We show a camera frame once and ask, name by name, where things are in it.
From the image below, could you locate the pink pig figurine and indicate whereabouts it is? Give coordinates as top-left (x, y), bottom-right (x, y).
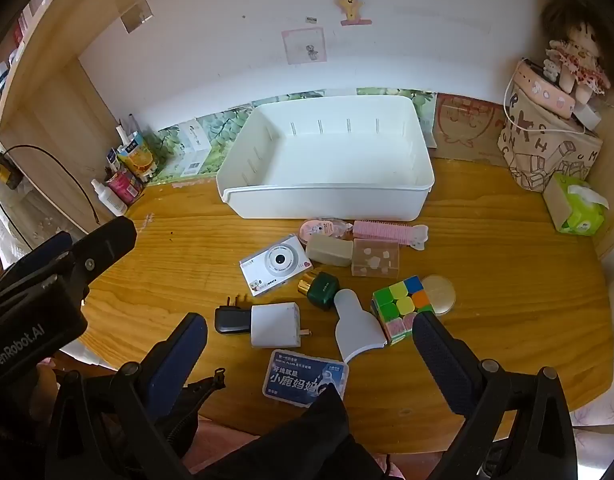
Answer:
top-left (299, 217), bottom-right (353, 243)

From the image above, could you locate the clear wall hook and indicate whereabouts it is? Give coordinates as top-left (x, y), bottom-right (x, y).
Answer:
top-left (120, 0), bottom-right (154, 33)

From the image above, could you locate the clear plastic box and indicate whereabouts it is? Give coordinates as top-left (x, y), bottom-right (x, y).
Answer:
top-left (352, 238), bottom-right (401, 278)

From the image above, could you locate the cartoon cardboard panel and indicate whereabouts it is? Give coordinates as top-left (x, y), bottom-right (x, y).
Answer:
top-left (427, 92), bottom-right (510, 167)

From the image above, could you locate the black cable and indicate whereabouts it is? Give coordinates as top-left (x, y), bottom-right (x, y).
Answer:
top-left (0, 145), bottom-right (100, 226)

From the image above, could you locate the white power adapter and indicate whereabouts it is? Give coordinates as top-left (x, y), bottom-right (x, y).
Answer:
top-left (250, 302), bottom-right (312, 350)

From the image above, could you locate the printed fabric bag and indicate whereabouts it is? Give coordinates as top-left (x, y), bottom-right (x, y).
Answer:
top-left (497, 87), bottom-right (604, 195)

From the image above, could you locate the pink can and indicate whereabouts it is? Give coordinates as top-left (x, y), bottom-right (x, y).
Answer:
top-left (106, 169), bottom-right (145, 207)

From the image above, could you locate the wooden shelf unit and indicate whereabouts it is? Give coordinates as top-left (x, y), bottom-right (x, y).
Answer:
top-left (0, 0), bottom-right (152, 241)

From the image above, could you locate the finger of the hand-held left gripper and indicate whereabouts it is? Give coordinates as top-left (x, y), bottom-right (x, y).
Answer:
top-left (67, 216), bottom-right (138, 302)
top-left (0, 231), bottom-right (75, 292)

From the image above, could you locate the pink case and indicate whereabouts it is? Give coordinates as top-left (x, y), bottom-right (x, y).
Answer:
top-left (516, 57), bottom-right (579, 120)

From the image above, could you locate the colourful puzzle cube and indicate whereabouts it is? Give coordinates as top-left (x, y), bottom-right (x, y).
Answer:
top-left (371, 275), bottom-right (433, 346)

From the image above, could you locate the rag doll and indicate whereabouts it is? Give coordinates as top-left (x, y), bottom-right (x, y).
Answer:
top-left (542, 0), bottom-right (613, 106)

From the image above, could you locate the floral cloth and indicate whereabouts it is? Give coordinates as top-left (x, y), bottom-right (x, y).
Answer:
top-left (570, 380), bottom-right (614, 480)

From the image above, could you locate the pink bottle with white cap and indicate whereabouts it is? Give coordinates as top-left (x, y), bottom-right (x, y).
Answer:
top-left (353, 220), bottom-right (429, 252)

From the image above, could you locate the green perfume bottle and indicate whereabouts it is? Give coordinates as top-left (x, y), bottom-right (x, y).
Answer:
top-left (298, 271), bottom-right (340, 312)

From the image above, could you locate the pink wall note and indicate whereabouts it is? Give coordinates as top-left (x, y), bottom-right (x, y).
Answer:
top-left (281, 27), bottom-right (328, 65)

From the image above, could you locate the yellow black device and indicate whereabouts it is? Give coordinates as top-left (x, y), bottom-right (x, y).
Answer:
top-left (0, 152), bottom-right (22, 191)

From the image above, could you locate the beige rectangular box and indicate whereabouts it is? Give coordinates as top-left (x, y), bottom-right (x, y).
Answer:
top-left (306, 236), bottom-right (355, 267)

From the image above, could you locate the black plug charger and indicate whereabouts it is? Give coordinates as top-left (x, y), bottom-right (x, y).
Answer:
top-left (214, 294), bottom-right (253, 336)

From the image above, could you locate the orange juice pouch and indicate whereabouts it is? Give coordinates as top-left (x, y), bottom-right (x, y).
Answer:
top-left (116, 130), bottom-right (160, 178)

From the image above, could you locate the white plastic bottle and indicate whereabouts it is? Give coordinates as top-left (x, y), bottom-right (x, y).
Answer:
top-left (333, 287), bottom-right (388, 363)

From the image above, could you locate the green tissue pack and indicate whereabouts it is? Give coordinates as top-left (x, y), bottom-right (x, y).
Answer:
top-left (543, 172), bottom-right (610, 237)

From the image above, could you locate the blue dental floss box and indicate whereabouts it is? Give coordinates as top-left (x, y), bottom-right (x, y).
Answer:
top-left (263, 349), bottom-right (349, 407)

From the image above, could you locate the small white box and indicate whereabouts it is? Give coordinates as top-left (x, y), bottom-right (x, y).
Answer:
top-left (573, 102), bottom-right (603, 133)

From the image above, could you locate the white digital camera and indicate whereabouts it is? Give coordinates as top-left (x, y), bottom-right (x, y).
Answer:
top-left (239, 234), bottom-right (313, 298)

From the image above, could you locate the white spray bottle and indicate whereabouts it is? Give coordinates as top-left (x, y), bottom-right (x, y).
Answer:
top-left (91, 179), bottom-right (128, 217)

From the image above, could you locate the yellow pony wall sticker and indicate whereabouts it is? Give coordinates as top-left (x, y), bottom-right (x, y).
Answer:
top-left (334, 0), bottom-right (374, 27)

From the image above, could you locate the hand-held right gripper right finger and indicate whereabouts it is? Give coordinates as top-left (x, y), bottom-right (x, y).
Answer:
top-left (411, 311), bottom-right (578, 480)

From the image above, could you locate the white plastic storage bin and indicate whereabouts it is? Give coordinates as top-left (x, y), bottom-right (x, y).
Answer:
top-left (216, 95), bottom-right (435, 222)

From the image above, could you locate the round cream compact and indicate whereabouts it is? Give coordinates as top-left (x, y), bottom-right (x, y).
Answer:
top-left (419, 274), bottom-right (457, 317)

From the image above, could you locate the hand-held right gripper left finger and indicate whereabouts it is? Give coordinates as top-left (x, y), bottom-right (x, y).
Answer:
top-left (52, 312), bottom-right (210, 480)

